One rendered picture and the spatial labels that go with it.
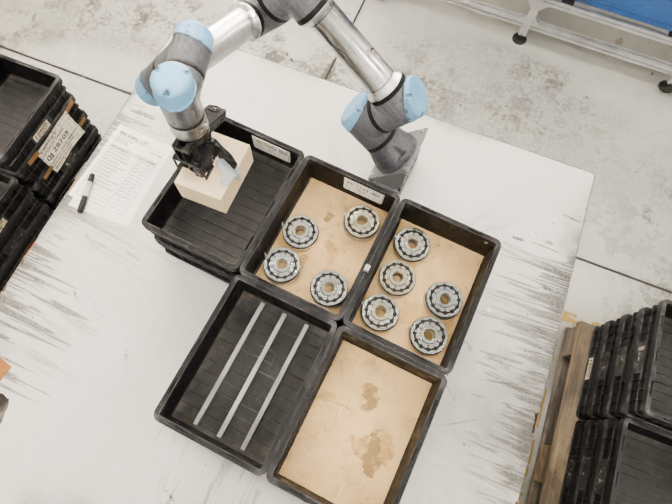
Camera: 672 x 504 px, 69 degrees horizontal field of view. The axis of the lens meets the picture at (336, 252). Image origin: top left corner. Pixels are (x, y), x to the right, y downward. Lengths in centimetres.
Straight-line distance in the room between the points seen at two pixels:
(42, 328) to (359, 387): 94
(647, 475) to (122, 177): 202
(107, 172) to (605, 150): 235
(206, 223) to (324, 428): 66
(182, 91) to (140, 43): 215
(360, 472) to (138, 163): 118
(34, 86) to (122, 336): 120
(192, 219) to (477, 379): 95
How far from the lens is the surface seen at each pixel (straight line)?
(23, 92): 241
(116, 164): 181
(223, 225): 147
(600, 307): 257
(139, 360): 156
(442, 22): 314
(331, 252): 142
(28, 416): 166
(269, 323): 137
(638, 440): 210
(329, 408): 133
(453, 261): 146
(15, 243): 234
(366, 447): 134
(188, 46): 102
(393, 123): 145
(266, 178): 152
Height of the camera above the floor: 216
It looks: 70 degrees down
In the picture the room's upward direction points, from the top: 6 degrees clockwise
